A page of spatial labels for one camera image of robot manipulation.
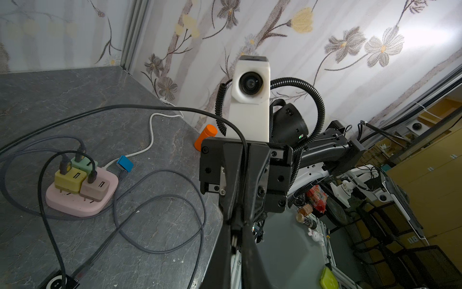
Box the white power strip cord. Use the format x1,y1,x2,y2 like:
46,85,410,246
100,99,185,171

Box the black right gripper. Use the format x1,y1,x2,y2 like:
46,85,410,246
200,138,294,231

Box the black USB cable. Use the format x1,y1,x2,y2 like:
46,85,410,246
0,104,250,289

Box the orange bottle cap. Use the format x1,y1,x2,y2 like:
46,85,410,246
194,124,218,151

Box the yellow USB wall charger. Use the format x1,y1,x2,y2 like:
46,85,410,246
54,168,87,194

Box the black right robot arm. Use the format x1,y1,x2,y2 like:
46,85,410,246
200,77,364,230

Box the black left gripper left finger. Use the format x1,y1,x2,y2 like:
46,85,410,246
200,224,232,289

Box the pink power strip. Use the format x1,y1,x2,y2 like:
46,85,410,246
45,167,119,217

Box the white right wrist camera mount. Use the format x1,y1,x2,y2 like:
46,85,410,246
228,55,271,143

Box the pink USB wall charger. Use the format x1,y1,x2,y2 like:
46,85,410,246
79,177,110,202

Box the black mp3 player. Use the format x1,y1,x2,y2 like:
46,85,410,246
38,270,80,289

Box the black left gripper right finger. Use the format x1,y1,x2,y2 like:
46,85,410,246
241,226,272,289

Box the green USB wall charger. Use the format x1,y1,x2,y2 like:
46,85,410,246
71,157,93,176

